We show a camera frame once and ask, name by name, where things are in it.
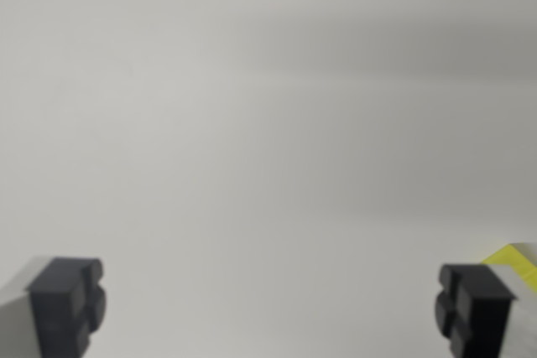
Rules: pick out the gripper grey left finger with black pad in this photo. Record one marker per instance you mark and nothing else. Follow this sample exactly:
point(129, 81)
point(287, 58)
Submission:
point(58, 307)

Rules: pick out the yellow cube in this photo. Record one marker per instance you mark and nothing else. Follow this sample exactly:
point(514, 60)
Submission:
point(526, 272)

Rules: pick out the gripper grey right finger with black pad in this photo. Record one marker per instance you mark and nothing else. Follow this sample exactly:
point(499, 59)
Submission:
point(478, 312)

